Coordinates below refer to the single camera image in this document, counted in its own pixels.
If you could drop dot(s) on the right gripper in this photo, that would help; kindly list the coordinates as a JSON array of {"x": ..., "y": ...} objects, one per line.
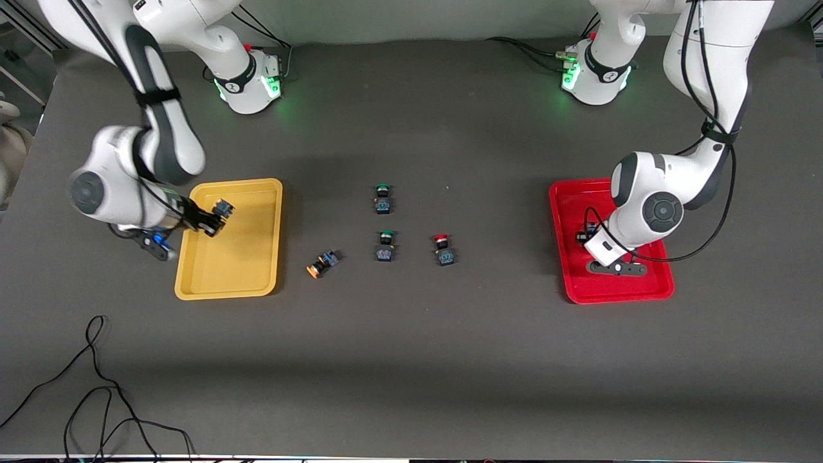
[{"x": 194, "y": 216}]

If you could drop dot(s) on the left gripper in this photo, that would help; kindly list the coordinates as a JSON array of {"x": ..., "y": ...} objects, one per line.
[{"x": 589, "y": 235}]

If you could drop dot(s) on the red push button switch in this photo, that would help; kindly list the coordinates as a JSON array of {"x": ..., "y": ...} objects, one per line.
[
  {"x": 443, "y": 251},
  {"x": 589, "y": 227}
]

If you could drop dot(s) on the yellow push button switch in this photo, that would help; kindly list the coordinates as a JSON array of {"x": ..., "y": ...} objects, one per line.
[
  {"x": 323, "y": 262},
  {"x": 224, "y": 208}
]

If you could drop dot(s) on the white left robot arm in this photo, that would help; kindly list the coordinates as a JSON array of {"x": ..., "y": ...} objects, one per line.
[{"x": 707, "y": 38}]

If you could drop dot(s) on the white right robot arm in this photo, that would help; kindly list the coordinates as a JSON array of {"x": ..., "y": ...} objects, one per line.
[{"x": 167, "y": 141}]

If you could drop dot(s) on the red plastic tray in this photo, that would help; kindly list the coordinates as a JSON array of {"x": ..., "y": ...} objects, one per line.
[{"x": 575, "y": 283}]

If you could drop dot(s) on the yellow plastic tray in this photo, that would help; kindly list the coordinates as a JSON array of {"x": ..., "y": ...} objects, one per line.
[{"x": 238, "y": 257}]

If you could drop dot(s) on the green push button switch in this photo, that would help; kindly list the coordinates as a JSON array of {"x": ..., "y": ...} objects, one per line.
[
  {"x": 385, "y": 247},
  {"x": 383, "y": 200}
]

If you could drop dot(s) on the aluminium frame profile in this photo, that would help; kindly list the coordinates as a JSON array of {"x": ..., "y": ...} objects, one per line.
[{"x": 26, "y": 38}]

